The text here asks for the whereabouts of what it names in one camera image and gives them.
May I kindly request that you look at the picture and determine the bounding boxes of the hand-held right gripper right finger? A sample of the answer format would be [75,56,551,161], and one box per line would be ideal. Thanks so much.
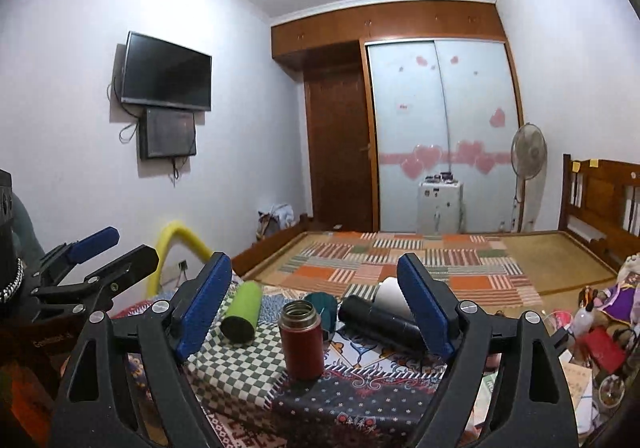
[396,252,581,448]

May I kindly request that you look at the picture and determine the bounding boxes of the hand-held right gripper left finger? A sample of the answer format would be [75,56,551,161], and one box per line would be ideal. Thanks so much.
[50,251,233,448]

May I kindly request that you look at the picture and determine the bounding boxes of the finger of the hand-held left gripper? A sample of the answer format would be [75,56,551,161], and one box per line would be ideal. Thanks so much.
[29,244,160,326]
[37,227,121,281]

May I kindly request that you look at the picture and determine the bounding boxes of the black cylindrical bottle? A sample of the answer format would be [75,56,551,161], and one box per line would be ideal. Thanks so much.
[338,295,426,354]

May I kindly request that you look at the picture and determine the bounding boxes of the white cup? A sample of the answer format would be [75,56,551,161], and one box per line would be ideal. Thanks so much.
[375,277,416,321]

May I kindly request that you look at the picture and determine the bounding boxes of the green cup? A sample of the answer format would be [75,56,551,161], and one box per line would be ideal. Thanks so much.
[221,281,263,344]

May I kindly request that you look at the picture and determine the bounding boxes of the teal cup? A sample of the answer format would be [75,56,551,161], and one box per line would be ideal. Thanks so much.
[304,292,341,334]

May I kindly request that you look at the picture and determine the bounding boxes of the red thermos cup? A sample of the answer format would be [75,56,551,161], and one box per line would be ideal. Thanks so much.
[278,301,326,381]

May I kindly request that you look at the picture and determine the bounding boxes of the yellow foam tube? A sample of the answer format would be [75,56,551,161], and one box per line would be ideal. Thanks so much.
[147,219,213,296]

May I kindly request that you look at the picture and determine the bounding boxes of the green checkered cloth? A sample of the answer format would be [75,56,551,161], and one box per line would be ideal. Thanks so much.
[185,281,341,411]

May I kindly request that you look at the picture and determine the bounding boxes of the patchwork blanket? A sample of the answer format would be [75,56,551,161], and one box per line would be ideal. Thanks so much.
[277,231,543,309]

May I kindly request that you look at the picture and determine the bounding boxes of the wooden bed footboard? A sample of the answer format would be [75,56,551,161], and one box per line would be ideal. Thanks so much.
[232,215,308,276]

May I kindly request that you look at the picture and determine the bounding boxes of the small white cabinet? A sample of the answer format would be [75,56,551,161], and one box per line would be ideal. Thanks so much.
[417,181,463,235]

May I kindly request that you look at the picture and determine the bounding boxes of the floral printed quilt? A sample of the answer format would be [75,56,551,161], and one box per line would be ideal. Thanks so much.
[110,288,501,448]

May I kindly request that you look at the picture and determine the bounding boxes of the cloth bag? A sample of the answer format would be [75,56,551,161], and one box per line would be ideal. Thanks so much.
[257,203,296,241]

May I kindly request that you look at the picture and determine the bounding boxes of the clear plastic bottle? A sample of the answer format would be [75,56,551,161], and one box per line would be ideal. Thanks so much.
[570,301,601,336]

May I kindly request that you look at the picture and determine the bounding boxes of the paper sheets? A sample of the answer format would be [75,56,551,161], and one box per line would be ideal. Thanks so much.
[562,360,598,429]

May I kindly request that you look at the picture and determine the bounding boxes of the brown wooden door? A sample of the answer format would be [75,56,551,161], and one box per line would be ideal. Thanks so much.
[304,68,376,231]

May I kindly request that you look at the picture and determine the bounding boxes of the red packet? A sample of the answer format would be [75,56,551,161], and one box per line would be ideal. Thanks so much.
[582,325,626,376]

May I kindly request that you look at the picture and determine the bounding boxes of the standing fan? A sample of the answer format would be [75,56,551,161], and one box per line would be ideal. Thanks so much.
[510,123,547,231]

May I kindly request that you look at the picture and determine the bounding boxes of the doll in purple dress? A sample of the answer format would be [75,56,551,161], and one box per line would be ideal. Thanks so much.
[597,253,640,329]

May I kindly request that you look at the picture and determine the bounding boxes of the wooden wardrobe with sliding doors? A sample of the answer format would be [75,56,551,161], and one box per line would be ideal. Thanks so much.
[271,0,524,234]

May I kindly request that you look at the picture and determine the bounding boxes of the wooden bed headboard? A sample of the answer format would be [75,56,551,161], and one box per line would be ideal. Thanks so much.
[560,153,640,269]

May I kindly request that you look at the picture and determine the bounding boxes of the small black wall monitor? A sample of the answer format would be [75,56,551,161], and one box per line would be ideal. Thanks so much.
[139,107,197,160]

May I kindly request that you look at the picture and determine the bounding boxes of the wall-mounted black television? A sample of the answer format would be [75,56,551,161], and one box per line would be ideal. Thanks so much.
[121,31,213,112]

